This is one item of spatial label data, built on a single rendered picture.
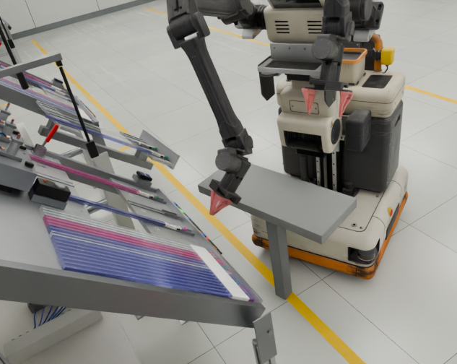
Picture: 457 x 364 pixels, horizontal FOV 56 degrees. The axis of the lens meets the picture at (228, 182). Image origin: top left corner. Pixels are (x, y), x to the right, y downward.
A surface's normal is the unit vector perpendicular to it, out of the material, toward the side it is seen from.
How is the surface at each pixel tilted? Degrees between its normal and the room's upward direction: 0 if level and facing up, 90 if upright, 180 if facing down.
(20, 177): 90
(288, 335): 0
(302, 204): 0
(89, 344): 0
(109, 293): 90
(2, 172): 90
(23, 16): 90
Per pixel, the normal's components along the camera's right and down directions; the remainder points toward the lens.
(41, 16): 0.51, 0.42
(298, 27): -0.50, 0.65
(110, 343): -0.15, -0.82
